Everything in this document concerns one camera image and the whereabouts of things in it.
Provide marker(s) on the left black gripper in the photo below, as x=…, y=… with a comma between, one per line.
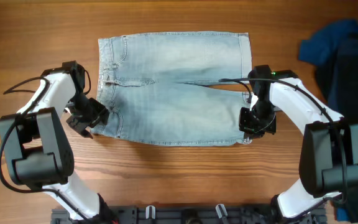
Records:
x=100, y=112

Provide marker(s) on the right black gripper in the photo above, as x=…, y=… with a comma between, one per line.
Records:
x=245, y=125

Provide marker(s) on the light blue denim shorts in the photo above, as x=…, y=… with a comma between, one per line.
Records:
x=160, y=88

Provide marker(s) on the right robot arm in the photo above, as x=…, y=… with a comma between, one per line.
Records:
x=328, y=166

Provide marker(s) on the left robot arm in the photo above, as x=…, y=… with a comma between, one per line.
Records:
x=35, y=154

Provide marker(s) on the blue shirt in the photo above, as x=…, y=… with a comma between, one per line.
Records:
x=313, y=49

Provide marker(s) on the right white rail clip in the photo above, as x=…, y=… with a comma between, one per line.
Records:
x=221, y=211

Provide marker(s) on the white rail clip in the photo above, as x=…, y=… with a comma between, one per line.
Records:
x=221, y=211
x=150, y=212

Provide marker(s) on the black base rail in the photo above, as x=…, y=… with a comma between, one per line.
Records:
x=247, y=214

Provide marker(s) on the left white rail clip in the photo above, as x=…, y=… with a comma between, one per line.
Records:
x=150, y=212

